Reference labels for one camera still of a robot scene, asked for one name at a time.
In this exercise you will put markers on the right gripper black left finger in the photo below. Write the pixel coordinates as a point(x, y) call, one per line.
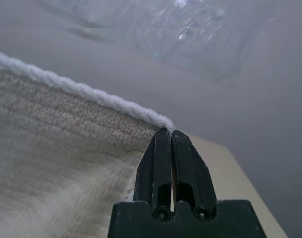
point(153, 173)

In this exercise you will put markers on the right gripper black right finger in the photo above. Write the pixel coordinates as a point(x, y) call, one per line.
point(190, 173)

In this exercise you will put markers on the beige towel white trim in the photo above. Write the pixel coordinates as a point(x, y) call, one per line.
point(54, 124)

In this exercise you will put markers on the glossy whiteboard wall sheet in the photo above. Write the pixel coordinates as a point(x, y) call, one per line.
point(190, 32)

